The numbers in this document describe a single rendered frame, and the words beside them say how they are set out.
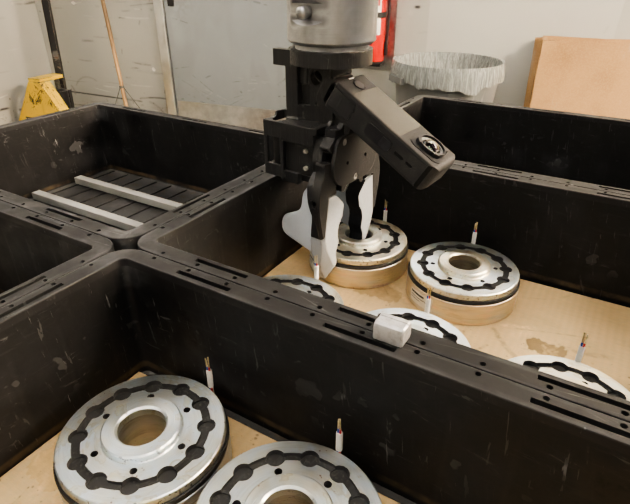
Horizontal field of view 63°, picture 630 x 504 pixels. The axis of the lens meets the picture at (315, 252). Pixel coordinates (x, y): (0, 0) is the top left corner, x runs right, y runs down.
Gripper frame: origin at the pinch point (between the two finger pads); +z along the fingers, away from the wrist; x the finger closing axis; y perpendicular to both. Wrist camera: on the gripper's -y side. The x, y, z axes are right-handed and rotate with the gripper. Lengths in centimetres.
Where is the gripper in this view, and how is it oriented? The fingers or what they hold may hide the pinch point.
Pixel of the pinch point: (344, 258)
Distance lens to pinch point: 52.6
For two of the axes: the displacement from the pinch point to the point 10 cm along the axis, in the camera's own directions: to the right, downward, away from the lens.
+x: -6.0, 3.9, -7.0
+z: 0.0, 8.7, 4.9
